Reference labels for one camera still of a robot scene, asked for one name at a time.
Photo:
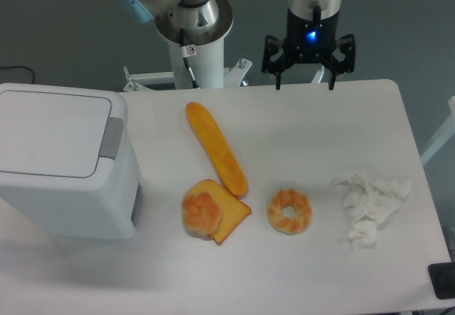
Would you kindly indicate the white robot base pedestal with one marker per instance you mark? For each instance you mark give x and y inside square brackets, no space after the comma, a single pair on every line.
[206,62]

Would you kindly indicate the orange toast slice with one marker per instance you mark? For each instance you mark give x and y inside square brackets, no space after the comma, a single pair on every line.
[233,210]

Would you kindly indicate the round twisted bun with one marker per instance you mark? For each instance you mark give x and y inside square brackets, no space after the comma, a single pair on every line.
[200,213]

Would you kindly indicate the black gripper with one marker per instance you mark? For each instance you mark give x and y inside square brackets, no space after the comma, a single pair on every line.
[303,42]

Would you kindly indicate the long orange baguette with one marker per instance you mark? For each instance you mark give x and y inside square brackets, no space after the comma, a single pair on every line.
[217,148]

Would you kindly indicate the large crumpled white tissue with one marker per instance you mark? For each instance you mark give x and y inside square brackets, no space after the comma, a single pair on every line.
[371,198]

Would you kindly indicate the white trash can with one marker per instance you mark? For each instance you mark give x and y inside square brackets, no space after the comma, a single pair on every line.
[67,162]

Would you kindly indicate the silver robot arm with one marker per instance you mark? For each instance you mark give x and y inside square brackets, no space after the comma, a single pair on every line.
[195,31]

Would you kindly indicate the glazed ring donut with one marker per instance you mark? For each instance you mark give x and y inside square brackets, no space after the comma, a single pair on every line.
[289,211]

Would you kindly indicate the black device at edge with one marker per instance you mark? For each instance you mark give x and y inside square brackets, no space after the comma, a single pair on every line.
[442,278]

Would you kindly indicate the white table frame leg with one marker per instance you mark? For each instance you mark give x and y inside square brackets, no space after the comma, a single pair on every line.
[441,136]

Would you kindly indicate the white base frame bracket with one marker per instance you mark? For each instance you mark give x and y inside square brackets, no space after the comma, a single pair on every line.
[233,77]

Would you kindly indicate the small crumpled white tissue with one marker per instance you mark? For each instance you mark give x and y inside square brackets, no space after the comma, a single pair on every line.
[363,235]

